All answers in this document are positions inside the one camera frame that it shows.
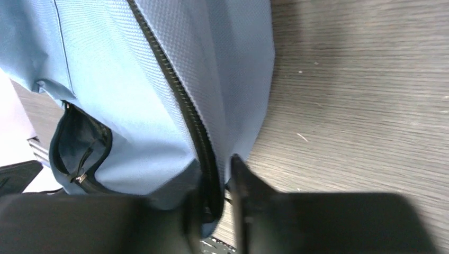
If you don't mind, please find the blue student backpack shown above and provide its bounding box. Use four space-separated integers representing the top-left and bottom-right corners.
1 1 275 238

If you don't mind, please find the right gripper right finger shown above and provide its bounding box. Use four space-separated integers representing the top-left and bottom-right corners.
229 155 435 253

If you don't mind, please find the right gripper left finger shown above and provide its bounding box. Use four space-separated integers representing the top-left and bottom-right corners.
1 189 201 253

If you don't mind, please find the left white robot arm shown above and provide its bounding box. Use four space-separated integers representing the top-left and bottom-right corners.
1 71 62 196

